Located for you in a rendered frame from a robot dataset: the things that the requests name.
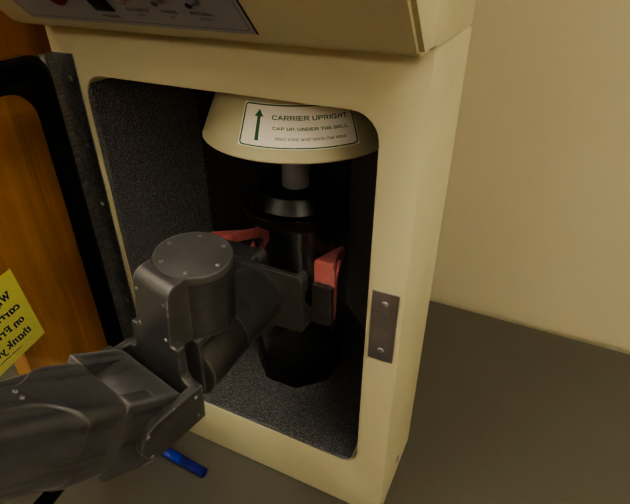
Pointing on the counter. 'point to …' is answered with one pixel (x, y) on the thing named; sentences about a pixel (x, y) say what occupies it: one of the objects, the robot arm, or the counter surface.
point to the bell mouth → (286, 131)
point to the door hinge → (92, 182)
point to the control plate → (230, 12)
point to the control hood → (303, 24)
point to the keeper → (383, 325)
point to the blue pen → (185, 462)
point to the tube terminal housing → (391, 178)
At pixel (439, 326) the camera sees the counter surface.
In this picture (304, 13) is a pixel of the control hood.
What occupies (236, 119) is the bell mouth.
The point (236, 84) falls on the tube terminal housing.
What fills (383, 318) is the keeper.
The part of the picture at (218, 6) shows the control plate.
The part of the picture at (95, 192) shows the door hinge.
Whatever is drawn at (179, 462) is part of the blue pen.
